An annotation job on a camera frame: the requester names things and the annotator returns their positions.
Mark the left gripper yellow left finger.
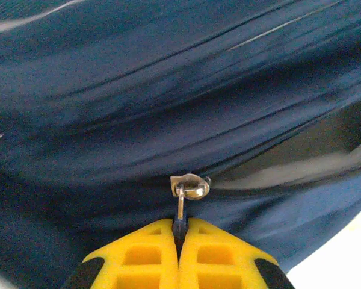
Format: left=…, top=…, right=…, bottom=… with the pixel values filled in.
left=61, top=218, right=180, bottom=289

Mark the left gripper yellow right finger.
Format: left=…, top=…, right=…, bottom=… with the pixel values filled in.
left=179, top=217, right=295, bottom=289

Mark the navy blue backpack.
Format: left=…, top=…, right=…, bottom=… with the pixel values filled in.
left=0, top=0, right=361, bottom=289

